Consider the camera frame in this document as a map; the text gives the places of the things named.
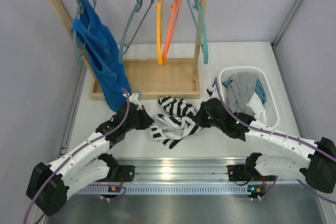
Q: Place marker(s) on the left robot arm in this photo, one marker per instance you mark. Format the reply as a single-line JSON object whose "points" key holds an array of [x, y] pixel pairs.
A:
{"points": [[51, 185]]}

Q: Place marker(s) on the grey garment in basket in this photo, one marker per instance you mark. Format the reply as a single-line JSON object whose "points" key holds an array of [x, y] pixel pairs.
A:
{"points": [[240, 91]]}

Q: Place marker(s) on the white perforated laundry basket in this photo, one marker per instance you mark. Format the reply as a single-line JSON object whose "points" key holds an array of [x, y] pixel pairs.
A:
{"points": [[272, 116]]}

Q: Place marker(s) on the aluminium mounting rail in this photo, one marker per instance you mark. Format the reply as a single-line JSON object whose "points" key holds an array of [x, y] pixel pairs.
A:
{"points": [[181, 170]]}

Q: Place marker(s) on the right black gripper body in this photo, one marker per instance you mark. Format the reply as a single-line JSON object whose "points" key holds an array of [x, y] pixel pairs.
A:
{"points": [[205, 119]]}

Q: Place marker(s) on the white slotted cable duct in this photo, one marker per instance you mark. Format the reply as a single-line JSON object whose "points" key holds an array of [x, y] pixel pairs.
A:
{"points": [[169, 189]]}

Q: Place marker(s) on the grey-blue hanger under blue top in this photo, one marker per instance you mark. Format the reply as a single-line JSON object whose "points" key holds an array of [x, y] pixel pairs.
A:
{"points": [[78, 48]]}

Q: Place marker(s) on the teal hanger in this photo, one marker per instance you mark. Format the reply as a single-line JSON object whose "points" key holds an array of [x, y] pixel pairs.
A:
{"points": [[197, 9]]}

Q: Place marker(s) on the blue garment in basket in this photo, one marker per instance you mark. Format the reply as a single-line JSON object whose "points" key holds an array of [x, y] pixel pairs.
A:
{"points": [[259, 90]]}

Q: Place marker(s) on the yellow hanger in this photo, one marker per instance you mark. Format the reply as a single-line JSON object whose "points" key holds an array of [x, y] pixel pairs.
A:
{"points": [[159, 26]]}

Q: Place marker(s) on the white garment in basket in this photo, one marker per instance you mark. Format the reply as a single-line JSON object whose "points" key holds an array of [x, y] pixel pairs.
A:
{"points": [[256, 109]]}

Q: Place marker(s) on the orange hanger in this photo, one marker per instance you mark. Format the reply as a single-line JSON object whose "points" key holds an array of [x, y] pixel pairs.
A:
{"points": [[176, 6]]}

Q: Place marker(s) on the black white striped tank top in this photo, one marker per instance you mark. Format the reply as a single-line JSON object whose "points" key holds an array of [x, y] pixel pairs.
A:
{"points": [[176, 123]]}

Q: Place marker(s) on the blue tank top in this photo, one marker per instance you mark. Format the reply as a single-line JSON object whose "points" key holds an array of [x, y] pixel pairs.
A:
{"points": [[103, 55]]}

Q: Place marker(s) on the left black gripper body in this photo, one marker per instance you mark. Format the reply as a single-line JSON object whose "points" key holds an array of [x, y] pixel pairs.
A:
{"points": [[144, 119]]}

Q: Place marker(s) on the wooden clothes rack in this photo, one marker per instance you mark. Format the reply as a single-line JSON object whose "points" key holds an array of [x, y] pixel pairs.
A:
{"points": [[178, 78]]}

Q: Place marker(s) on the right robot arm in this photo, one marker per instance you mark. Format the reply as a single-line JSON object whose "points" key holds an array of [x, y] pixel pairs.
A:
{"points": [[280, 154]]}

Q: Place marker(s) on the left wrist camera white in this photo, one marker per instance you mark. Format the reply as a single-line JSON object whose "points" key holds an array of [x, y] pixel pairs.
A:
{"points": [[134, 98]]}

